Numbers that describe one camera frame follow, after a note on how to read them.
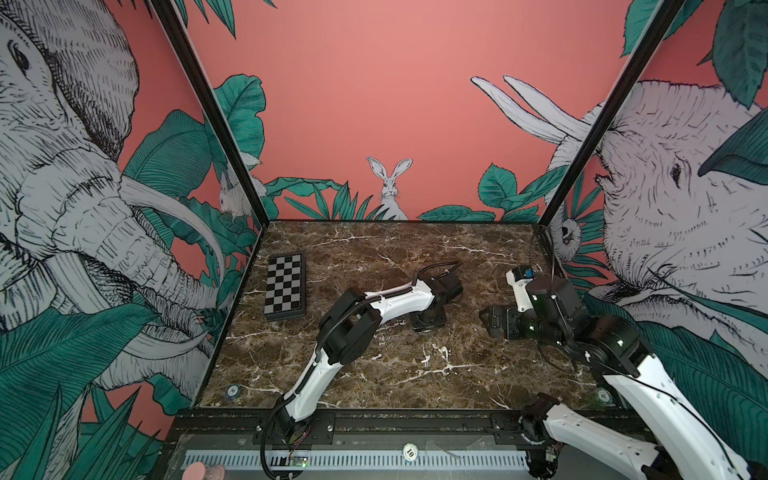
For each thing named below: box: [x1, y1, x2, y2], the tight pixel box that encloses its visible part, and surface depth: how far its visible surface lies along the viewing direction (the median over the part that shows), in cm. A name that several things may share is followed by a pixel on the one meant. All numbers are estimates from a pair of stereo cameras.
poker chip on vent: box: [402, 442, 419, 461], surface depth 72 cm
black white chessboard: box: [263, 252, 306, 321], surface depth 98 cm
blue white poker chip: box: [226, 383, 241, 399], surface depth 81 cm
